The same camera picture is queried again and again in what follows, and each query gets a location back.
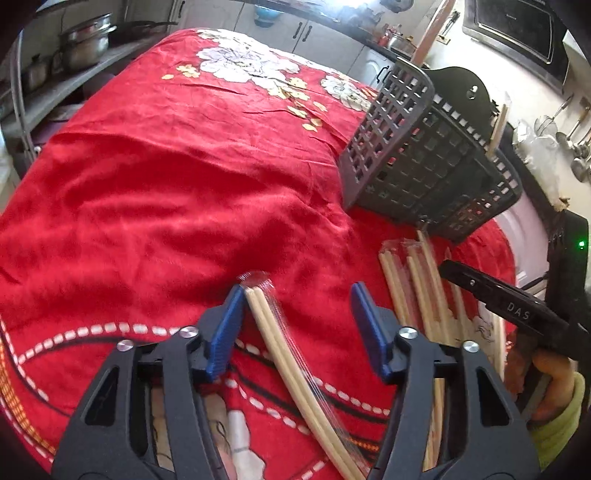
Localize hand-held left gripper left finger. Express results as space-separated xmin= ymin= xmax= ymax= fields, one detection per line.
xmin=51 ymin=285 xmax=245 ymax=480

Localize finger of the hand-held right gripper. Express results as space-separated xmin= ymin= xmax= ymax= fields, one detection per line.
xmin=438 ymin=260 xmax=505 ymax=319

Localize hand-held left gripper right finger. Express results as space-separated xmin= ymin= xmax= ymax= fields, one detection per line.
xmin=350 ymin=282 xmax=541 ymax=480

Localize pile of chopsticks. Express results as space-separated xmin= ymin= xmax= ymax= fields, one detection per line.
xmin=378 ymin=230 xmax=509 ymax=469

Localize black plastic utensil basket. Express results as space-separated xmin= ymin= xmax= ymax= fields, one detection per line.
xmin=339 ymin=58 xmax=525 ymax=243

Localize person's right forearm green sleeve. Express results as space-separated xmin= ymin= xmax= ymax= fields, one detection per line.
xmin=530 ymin=374 xmax=588 ymax=472

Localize person's right hand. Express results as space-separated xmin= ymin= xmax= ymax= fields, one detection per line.
xmin=505 ymin=342 xmax=575 ymax=421

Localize steel ladle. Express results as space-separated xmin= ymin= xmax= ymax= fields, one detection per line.
xmin=570 ymin=134 xmax=591 ymax=183
xmin=554 ymin=104 xmax=591 ymax=153

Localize clear plastic bag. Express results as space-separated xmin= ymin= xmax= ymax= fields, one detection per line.
xmin=512 ymin=120 xmax=561 ymax=195

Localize red floral blanket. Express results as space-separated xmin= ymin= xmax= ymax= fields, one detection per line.
xmin=0 ymin=28 xmax=518 ymax=480

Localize steel skimmer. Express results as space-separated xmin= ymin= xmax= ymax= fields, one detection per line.
xmin=533 ymin=95 xmax=575 ymax=139

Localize black range hood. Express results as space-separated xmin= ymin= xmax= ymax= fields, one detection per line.
xmin=462 ymin=0 xmax=571 ymax=86

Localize grey metal shelf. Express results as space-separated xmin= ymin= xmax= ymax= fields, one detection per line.
xmin=0 ymin=37 xmax=158 ymax=153

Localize black frying pan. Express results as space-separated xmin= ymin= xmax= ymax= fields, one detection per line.
xmin=108 ymin=21 xmax=178 ymax=47

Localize large steel pot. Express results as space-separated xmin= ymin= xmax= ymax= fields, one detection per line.
xmin=58 ymin=13 xmax=116 ymax=72

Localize small steel pot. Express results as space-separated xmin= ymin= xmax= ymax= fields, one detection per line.
xmin=21 ymin=55 xmax=51 ymax=90

